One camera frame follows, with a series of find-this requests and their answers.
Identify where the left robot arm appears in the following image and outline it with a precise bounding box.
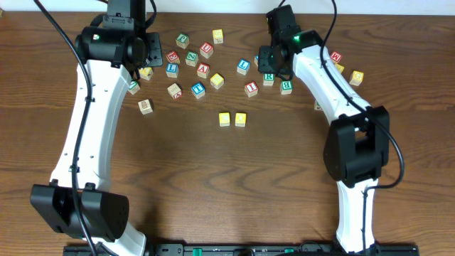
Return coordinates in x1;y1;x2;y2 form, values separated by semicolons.
30;0;163;255

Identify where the yellow block centre left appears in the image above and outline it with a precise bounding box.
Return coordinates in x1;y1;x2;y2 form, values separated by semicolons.
210;73;225;90

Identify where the red M block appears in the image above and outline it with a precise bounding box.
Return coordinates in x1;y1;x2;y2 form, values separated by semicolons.
330;51;342;63

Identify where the red U block left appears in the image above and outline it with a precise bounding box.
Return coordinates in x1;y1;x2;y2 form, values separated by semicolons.
200;42;214;59

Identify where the yellow C block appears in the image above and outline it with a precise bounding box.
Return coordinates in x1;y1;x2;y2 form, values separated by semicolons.
219;112;230;127

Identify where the green Z block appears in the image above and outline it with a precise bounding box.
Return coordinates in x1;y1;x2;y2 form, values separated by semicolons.
185;51;198;67

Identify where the green j block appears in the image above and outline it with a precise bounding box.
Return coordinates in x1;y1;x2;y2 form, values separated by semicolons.
314;101;322;111
176;33;190;49

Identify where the green V block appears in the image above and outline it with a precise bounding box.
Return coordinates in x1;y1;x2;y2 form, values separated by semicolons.
128;80;140;95

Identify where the green J block lower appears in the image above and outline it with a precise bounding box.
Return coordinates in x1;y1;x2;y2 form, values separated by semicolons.
314;101;322;111

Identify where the red E block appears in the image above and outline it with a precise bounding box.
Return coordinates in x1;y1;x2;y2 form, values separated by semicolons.
166;50;180;64

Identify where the yellow G block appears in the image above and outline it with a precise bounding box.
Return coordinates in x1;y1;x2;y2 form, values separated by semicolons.
349;70;364;86

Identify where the yellow block far left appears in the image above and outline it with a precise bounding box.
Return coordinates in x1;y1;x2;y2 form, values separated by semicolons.
139;67;154;80

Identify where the green B block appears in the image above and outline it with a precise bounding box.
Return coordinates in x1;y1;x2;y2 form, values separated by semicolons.
280;80;293;95

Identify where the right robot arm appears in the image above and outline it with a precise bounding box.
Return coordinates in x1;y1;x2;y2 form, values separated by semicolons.
259;5;389;253

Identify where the yellow O block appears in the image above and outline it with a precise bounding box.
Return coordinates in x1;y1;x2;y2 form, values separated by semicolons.
235;112;247;127

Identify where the plain red-edged block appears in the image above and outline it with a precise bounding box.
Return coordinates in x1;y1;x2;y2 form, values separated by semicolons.
167;83;182;99

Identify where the yellow S block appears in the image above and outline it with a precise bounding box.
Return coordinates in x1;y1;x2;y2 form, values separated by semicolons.
213;29;224;44

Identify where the green R block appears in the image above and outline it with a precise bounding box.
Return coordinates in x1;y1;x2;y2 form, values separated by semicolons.
263;73;275;86

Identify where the green J block top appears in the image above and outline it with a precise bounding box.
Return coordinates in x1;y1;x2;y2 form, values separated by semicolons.
176;33;190;49

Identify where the blue T block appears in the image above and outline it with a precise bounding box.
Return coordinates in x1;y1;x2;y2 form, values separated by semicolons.
191;82;205;99

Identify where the blue 2 block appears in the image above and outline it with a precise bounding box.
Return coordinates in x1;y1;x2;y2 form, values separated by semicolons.
254;54;259;67

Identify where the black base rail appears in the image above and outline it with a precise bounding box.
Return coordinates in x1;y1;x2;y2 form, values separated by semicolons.
63;242;420;256

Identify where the red I block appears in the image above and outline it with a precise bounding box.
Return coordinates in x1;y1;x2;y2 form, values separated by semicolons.
245;81;258;97

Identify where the blue l block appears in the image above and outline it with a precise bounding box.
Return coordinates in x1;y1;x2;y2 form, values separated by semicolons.
166;63;178;78
237;59;250;75

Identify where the yellow X block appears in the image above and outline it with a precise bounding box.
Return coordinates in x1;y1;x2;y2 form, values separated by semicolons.
335;63;344;73

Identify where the plain wooden picture block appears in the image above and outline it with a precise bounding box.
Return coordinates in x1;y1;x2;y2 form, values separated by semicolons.
138;99;154;114

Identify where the red A block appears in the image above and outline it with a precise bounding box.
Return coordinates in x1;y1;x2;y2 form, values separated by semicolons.
197;63;210;78

